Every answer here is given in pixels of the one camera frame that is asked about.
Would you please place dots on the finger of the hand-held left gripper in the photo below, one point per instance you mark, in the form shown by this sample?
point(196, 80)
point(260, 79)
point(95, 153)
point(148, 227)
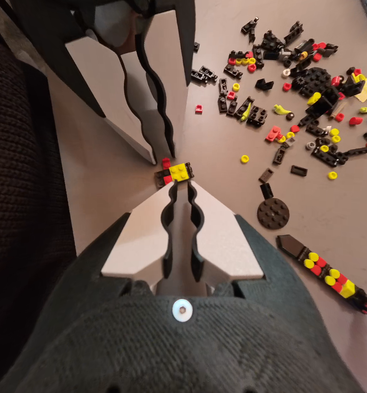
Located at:
point(103, 79)
point(171, 61)

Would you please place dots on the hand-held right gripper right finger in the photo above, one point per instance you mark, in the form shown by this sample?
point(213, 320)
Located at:
point(229, 245)

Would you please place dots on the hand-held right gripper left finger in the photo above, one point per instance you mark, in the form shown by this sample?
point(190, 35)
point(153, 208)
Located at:
point(134, 245)

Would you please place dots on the dark lego plate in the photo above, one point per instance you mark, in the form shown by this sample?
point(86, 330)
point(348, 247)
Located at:
point(159, 178)

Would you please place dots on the small red lego piece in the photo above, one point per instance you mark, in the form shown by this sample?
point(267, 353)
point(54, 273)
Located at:
point(168, 180)
point(166, 162)

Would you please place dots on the pile of lego pieces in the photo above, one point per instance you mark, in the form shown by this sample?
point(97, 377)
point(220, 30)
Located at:
point(315, 79)

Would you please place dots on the black round lego plate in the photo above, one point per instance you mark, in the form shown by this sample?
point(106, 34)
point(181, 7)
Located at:
point(273, 213)

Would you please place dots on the black red yellow lego assembly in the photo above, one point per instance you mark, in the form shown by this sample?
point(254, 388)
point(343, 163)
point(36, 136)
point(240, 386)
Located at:
point(291, 245)

